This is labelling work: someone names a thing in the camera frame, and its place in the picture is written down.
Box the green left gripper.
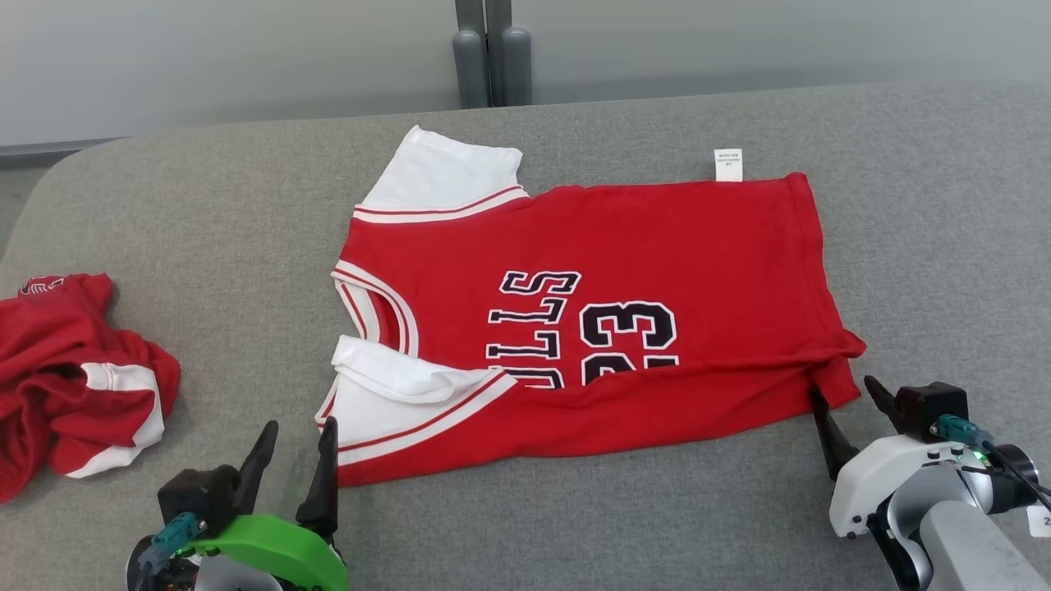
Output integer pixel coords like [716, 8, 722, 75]
[177, 416, 350, 591]

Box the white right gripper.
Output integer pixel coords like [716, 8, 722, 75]
[809, 375, 974, 538]

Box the red white garment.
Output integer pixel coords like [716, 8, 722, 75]
[0, 273, 181, 503]

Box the red white basketball jersey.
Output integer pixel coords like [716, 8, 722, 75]
[314, 125, 867, 488]

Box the grey fabric sofa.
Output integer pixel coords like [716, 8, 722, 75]
[0, 82, 1051, 591]

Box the grey double partition post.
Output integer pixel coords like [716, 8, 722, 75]
[452, 0, 533, 109]

